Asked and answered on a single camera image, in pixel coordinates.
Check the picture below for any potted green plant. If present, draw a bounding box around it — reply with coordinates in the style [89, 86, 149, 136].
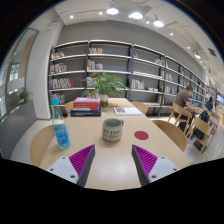
[81, 72, 130, 107]

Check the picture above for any wooden chair with bag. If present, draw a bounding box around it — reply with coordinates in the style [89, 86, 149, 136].
[187, 117, 212, 153]

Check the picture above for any clear bottle blue label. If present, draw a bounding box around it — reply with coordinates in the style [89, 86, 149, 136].
[51, 98, 70, 149]

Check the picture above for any wooden chair far left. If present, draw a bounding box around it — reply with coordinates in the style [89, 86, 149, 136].
[65, 101, 73, 114]

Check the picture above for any wooden chair near right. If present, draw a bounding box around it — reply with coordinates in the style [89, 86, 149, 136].
[153, 120, 187, 151]

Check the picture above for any red round coaster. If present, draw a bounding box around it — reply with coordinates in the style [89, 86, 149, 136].
[134, 131, 149, 140]

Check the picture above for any black backpack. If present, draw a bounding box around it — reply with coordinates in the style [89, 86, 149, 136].
[193, 111, 211, 140]

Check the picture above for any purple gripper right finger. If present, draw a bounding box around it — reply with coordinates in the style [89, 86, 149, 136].
[132, 145, 179, 186]

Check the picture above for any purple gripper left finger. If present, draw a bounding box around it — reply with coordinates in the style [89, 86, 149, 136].
[47, 145, 95, 187]

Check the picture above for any white flat book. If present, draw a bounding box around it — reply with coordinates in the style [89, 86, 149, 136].
[114, 107, 141, 116]

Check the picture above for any seated person brown shirt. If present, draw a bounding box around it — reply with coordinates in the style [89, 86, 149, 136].
[174, 86, 200, 131]

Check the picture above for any wooden chair far right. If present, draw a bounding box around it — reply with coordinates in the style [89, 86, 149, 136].
[132, 101, 148, 114]

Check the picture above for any dark blue bottom book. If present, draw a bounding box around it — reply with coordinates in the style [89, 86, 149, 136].
[70, 107, 101, 117]

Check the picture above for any pink top book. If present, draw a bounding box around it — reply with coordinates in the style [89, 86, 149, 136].
[74, 97, 99, 104]

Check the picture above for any wooden chair near left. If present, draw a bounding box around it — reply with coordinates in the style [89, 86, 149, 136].
[29, 125, 54, 167]

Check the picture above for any green ceramic mug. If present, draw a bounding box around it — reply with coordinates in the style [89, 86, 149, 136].
[102, 118, 124, 142]

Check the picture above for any small plant by window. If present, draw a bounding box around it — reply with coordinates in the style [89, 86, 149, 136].
[17, 88, 31, 105]

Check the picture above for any wooden chair under person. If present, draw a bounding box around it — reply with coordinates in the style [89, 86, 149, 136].
[169, 103, 191, 127]

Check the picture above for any large grey bookshelf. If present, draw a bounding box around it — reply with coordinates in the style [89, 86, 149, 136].
[48, 40, 206, 116]

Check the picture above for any red middle book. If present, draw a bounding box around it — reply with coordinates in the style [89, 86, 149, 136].
[73, 103, 99, 111]

